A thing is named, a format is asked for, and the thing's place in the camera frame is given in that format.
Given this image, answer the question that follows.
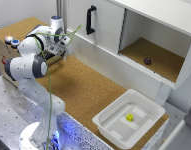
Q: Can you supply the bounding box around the white plastic box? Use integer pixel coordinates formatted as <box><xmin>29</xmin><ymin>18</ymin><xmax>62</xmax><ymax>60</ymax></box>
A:
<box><xmin>91</xmin><ymin>88</ymin><xmax>167</xmax><ymax>150</ymax></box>

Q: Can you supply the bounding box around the green cable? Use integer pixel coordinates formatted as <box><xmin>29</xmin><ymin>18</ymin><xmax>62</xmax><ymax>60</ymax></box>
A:
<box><xmin>32</xmin><ymin>24</ymin><xmax>83</xmax><ymax>150</ymax></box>

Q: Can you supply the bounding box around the black door handle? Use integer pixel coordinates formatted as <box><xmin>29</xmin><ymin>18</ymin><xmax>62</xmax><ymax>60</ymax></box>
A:
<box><xmin>85</xmin><ymin>5</ymin><xmax>97</xmax><ymax>36</ymax></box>

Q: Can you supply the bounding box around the white sliding door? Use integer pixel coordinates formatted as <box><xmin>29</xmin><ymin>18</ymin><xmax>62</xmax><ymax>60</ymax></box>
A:
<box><xmin>67</xmin><ymin>0</ymin><xmax>126</xmax><ymax>56</ymax></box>

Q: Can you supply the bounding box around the wooden drawer box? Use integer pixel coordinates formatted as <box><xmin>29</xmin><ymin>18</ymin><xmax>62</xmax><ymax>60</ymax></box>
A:
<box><xmin>0</xmin><ymin>16</ymin><xmax>68</xmax><ymax>88</ymax></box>

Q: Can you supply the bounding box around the purple block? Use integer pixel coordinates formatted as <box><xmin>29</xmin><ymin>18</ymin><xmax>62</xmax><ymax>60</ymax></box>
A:
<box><xmin>143</xmin><ymin>57</ymin><xmax>152</xmax><ymax>66</ymax></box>

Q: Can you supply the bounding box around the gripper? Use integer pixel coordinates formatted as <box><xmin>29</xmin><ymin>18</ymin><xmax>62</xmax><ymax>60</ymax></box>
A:
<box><xmin>50</xmin><ymin>34</ymin><xmax>72</xmax><ymax>57</ymax></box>

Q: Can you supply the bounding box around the wooden drawer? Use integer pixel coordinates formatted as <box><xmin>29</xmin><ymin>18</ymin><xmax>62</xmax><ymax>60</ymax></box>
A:
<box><xmin>42</xmin><ymin>53</ymin><xmax>67</xmax><ymax>68</ymax></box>

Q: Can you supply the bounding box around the blue button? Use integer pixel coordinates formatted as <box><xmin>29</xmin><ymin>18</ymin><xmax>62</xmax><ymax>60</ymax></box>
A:
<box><xmin>11</xmin><ymin>38</ymin><xmax>21</xmax><ymax>48</ymax></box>

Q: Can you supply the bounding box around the yellow block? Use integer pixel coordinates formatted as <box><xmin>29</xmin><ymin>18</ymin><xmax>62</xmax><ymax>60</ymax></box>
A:
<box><xmin>125</xmin><ymin>113</ymin><xmax>134</xmax><ymax>122</ymax></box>

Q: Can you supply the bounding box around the white cabinet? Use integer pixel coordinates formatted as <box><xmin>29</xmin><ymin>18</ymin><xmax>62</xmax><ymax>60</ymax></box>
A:
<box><xmin>66</xmin><ymin>0</ymin><xmax>191</xmax><ymax>108</ymax></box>

